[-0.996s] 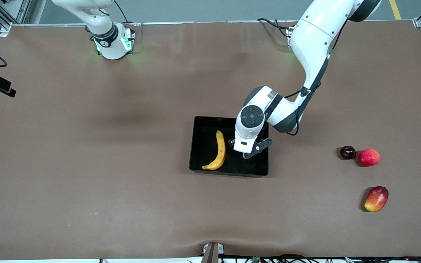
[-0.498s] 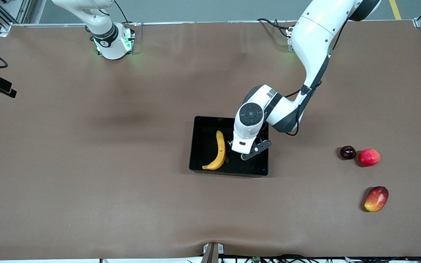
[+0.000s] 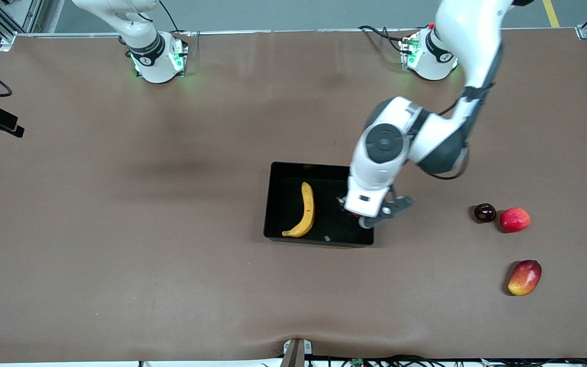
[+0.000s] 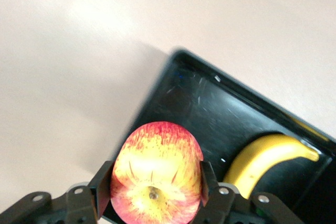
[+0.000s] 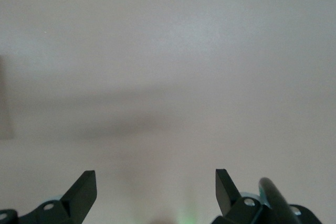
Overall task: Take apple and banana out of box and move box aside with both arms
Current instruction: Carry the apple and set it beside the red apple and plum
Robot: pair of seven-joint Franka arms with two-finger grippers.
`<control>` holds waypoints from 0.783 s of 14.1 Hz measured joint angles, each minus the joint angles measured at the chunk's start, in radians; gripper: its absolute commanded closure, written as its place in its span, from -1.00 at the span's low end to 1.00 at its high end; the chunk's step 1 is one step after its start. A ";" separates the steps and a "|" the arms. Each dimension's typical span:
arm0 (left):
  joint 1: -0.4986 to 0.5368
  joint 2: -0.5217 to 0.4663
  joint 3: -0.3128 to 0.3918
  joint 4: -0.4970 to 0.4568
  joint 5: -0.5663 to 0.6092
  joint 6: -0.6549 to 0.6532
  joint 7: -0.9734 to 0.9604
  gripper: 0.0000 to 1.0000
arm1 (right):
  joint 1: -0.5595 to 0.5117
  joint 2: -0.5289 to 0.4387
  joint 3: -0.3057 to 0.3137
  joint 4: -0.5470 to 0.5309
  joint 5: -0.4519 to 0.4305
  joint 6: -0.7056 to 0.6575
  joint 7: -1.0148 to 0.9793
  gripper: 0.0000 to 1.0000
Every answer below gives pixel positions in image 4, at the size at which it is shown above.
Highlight red yellow striped apple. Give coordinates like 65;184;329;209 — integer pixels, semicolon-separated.
110;121;204;224

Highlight black plastic tray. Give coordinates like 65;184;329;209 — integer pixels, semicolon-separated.
102;47;336;224

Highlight yellow banana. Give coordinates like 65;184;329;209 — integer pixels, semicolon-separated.
223;133;320;200

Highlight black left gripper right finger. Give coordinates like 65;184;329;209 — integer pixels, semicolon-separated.
194;160;305;224

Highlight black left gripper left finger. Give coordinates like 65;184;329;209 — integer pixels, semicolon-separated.
0;160;115;224

